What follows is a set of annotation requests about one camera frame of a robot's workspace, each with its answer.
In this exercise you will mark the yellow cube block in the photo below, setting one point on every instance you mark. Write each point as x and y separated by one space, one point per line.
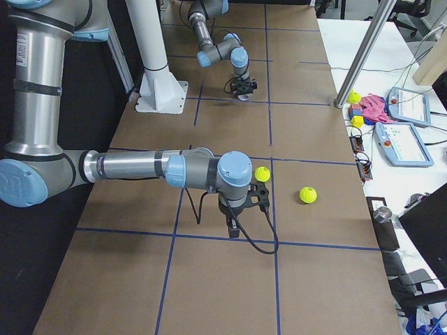
357 121

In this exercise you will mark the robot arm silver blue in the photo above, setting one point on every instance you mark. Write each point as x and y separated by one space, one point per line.
230 48
90 111

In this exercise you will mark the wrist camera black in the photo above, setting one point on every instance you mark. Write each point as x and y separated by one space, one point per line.
258 196

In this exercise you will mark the steel cup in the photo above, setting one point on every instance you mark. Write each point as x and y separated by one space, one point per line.
382 215

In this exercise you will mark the pink cloth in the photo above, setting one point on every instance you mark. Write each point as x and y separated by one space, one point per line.
373 108

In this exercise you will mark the orange black electronics board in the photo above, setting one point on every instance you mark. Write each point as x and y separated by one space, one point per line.
356 140
364 166

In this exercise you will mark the aluminium frame post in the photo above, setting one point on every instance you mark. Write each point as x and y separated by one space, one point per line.
375 27

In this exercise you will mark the orange black electronics board upper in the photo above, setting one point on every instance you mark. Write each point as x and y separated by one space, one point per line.
356 140

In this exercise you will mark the yellow ball on desk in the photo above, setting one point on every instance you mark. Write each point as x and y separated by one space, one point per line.
354 97

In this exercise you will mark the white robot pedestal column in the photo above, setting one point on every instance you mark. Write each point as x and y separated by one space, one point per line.
160 92

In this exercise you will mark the teach pendant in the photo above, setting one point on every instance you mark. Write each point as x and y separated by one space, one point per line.
401 145
410 106

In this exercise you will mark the black computer monitor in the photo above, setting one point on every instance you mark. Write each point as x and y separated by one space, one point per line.
425 224

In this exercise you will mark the black office chair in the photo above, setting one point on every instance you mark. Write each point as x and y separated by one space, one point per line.
411 289

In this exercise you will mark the yellow tennis ball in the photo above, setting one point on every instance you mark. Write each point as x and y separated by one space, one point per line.
262 174
308 194

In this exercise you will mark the orange black electronics board lower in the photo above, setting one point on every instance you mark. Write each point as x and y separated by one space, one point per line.
364 166

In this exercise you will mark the clear tennis ball can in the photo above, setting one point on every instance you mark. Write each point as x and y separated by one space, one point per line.
244 97

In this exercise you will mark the teach pendant lower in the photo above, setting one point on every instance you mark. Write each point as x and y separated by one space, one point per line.
401 145

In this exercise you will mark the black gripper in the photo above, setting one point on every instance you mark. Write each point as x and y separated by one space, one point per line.
243 82
230 211

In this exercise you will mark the teach pendant upper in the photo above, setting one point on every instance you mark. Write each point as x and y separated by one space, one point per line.
410 106

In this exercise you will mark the red blue block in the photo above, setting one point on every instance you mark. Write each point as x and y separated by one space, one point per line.
355 110

